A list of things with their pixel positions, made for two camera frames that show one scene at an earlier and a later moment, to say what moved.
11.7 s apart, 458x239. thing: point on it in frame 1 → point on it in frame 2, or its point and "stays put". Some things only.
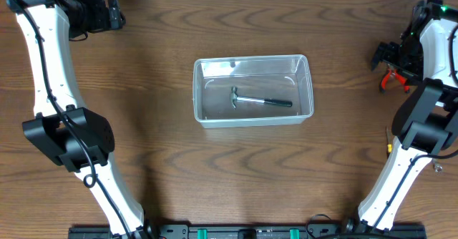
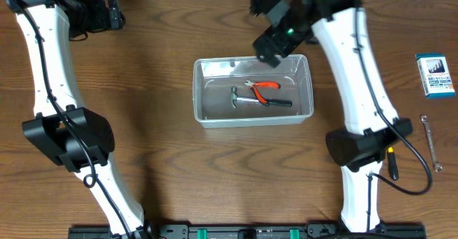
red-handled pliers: (392, 71) → (254, 85)
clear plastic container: (247, 91) stays put
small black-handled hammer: (235, 99) stays put
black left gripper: (114, 13) stays put
